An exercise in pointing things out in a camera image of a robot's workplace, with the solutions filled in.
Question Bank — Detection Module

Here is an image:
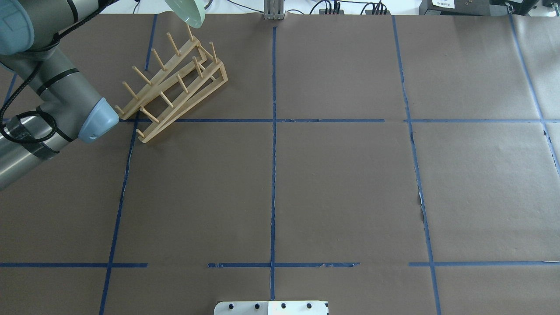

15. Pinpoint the light green round plate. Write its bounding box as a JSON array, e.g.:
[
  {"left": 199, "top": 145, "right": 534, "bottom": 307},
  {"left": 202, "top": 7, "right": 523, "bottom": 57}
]
[{"left": 165, "top": 0, "right": 206, "bottom": 28}]

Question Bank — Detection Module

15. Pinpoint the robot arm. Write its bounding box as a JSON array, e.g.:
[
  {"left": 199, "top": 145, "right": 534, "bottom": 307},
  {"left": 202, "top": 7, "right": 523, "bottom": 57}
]
[{"left": 0, "top": 0, "right": 119, "bottom": 189}]

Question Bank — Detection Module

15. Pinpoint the wooden plate rack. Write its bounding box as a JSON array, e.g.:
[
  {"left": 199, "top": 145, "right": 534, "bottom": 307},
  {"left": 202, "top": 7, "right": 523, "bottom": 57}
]
[{"left": 114, "top": 25, "right": 228, "bottom": 143}]

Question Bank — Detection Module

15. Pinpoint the grey aluminium post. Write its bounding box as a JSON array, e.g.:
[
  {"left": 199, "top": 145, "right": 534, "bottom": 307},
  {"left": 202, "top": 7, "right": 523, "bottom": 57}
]
[{"left": 262, "top": 0, "right": 286, "bottom": 20}]

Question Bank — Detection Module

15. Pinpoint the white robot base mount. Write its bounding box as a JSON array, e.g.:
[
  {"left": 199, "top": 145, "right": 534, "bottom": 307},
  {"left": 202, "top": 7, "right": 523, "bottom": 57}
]
[{"left": 213, "top": 300, "right": 329, "bottom": 315}]

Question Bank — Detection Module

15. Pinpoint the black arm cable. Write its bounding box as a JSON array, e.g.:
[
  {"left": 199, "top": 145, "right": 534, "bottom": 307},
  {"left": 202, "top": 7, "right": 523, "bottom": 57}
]
[{"left": 0, "top": 0, "right": 110, "bottom": 145}]

